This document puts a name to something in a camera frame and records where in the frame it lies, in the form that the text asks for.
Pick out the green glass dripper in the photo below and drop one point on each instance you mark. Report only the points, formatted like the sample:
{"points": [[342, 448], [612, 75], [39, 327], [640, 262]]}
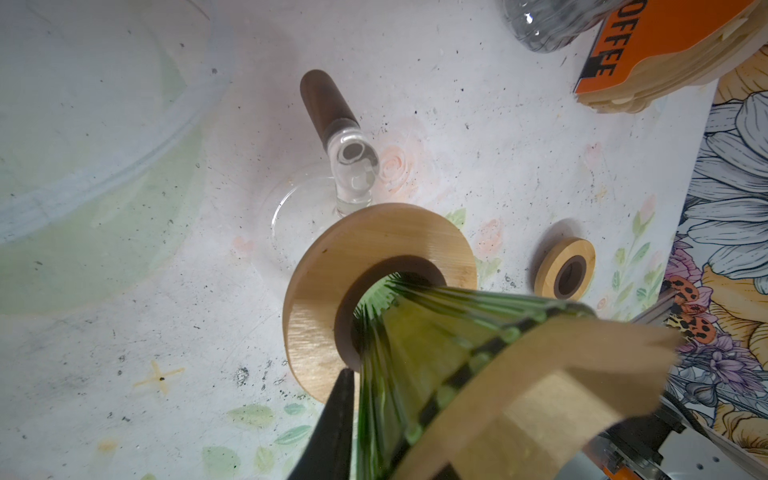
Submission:
{"points": [[420, 345]]}

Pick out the clear glass carafe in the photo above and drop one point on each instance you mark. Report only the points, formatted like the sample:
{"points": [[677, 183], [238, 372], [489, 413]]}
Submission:
{"points": [[306, 203]]}

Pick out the brown coffee filter stack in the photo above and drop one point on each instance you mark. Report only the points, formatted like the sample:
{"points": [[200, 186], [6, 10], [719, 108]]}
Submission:
{"points": [[648, 49]]}

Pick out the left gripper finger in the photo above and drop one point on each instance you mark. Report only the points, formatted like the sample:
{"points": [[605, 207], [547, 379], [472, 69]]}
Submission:
{"points": [[327, 455]]}

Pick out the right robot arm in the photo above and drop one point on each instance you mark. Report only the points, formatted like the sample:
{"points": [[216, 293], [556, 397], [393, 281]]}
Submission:
{"points": [[669, 443]]}

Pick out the grey ribbed glass pitcher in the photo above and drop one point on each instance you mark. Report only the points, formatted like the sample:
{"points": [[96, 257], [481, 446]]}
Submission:
{"points": [[545, 26]]}

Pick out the wooden ring dripper holder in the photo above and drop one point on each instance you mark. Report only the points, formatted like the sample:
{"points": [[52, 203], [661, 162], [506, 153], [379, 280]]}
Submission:
{"points": [[343, 264], [566, 271]]}

